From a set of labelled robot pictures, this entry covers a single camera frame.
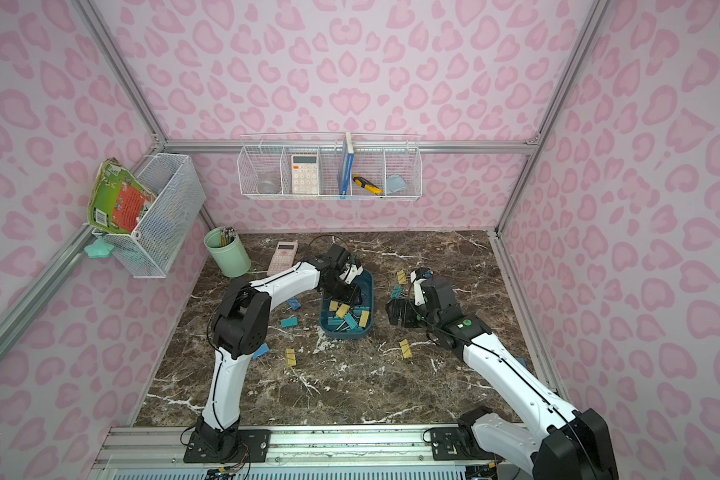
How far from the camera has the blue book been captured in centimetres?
85

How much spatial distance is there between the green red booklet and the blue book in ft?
1.76

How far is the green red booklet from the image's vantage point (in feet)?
2.22

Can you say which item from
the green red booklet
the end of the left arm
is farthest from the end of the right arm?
the green red booklet
